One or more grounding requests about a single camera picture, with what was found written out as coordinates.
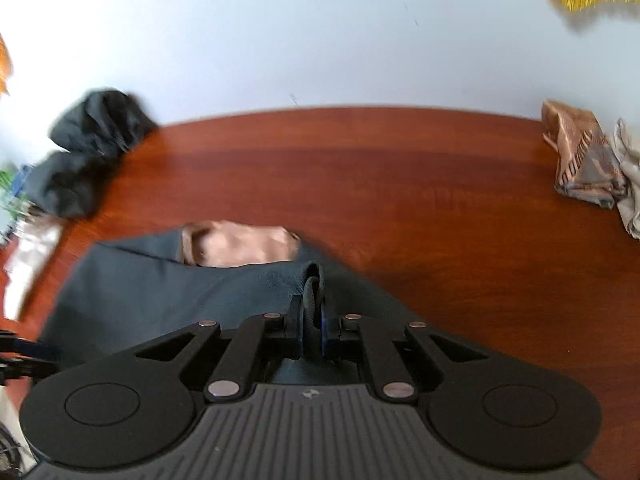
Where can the beige satin cloth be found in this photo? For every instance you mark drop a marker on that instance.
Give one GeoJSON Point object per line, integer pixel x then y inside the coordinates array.
{"type": "Point", "coordinates": [35, 260]}
{"type": "Point", "coordinates": [631, 175]}

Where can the dark green crumpled garment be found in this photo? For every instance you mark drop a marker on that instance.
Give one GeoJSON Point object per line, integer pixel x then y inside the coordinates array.
{"type": "Point", "coordinates": [95, 160]}

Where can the brown patterned scarf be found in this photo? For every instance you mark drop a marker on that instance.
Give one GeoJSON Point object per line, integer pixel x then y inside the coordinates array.
{"type": "Point", "coordinates": [585, 160]}

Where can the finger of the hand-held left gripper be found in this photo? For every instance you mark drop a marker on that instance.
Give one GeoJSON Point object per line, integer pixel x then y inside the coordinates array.
{"type": "Point", "coordinates": [27, 349]}

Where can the orange object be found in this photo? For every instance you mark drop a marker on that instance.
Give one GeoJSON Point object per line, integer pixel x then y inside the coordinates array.
{"type": "Point", "coordinates": [4, 65]}

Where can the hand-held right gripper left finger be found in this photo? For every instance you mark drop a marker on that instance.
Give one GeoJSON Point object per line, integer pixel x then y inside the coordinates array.
{"type": "Point", "coordinates": [296, 322]}

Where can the dark green jacket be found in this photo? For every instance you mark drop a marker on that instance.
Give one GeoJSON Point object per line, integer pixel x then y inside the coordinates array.
{"type": "Point", "coordinates": [150, 280]}

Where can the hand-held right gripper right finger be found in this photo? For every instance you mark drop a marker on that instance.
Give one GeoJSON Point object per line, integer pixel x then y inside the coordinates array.
{"type": "Point", "coordinates": [345, 340]}

